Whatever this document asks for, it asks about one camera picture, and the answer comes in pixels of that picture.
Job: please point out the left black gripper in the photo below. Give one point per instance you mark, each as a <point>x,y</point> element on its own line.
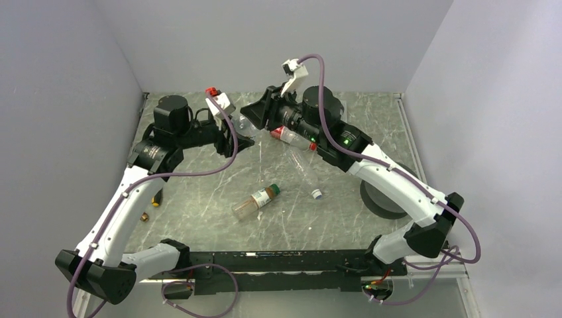
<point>224,146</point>

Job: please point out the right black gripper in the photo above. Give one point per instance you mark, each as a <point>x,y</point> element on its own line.
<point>264,113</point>

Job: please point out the blue label water bottle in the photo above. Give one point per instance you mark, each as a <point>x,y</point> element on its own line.
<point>244,127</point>

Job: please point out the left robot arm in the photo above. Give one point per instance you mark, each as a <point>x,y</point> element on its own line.
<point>99,264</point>

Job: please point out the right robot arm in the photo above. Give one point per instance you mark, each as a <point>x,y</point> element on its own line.
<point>348,148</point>

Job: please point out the red label clear bottle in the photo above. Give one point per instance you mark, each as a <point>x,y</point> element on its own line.
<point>292,139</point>

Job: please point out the brown bottle green cap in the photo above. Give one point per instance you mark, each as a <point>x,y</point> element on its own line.
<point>255,202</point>

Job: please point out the clear unlabeled plastic bottle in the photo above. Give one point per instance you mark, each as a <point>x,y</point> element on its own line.
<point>307,175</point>

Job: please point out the clear plastic organizer box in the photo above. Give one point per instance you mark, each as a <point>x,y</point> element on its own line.
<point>344,111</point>

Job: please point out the small copper fitting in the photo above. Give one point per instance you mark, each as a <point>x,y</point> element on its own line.
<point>144,217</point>

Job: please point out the black round disc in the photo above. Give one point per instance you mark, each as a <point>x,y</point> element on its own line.
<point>379,204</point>

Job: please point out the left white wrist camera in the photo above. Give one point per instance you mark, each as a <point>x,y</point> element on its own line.
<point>219,104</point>

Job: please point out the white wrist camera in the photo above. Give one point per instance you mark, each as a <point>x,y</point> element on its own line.
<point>296,72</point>
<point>219,104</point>

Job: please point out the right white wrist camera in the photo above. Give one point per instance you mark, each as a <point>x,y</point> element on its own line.
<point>296,72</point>

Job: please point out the black base frame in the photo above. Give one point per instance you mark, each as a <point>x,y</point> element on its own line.
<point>271,271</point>

